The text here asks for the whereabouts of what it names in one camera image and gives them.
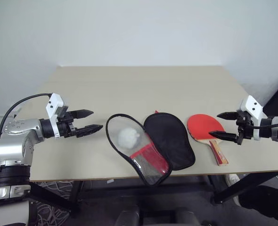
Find white tangled floor cables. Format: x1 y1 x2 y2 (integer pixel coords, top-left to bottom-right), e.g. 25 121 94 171
30 180 75 226

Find white fluffy pompom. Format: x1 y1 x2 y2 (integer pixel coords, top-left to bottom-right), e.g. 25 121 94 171
118 127 141 149

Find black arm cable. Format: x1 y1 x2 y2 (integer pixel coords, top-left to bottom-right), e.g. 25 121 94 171
0 93 52 137
249 121 278 130

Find black metal table frame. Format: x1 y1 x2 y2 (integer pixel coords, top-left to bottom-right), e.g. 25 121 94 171
28 170 278 218

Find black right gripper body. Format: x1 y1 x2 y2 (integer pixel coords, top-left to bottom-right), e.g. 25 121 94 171
235 110 255 145

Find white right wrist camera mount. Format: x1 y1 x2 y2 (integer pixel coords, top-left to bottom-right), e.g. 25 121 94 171
239 95 265 141

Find grey rounded shape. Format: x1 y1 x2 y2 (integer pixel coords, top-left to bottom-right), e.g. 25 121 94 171
173 206 201 226
114 206 144 226

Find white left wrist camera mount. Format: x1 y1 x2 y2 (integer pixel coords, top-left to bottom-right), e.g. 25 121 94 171
45 93 69 138

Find red table tennis paddle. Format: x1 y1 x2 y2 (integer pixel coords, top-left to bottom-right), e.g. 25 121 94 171
187 113 229 167

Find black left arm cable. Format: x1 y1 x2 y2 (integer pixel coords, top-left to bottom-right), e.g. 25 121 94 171
0 93 52 137

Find white shoe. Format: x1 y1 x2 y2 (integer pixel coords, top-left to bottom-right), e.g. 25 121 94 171
224 173 241 189

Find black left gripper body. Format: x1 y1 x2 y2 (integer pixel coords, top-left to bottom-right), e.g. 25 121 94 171
57 111 80 139

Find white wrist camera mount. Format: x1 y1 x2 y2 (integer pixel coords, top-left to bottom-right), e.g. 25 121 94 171
45 93 69 138
239 95 265 141

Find black red paddle case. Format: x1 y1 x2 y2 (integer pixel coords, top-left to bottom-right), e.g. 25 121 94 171
105 109 196 188

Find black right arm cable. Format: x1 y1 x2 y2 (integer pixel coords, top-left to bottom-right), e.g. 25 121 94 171
249 121 278 130

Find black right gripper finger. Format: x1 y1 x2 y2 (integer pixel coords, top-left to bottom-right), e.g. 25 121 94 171
216 112 238 121
208 130 238 142

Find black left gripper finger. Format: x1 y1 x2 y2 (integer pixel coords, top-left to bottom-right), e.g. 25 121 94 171
75 124 104 138
73 109 94 119

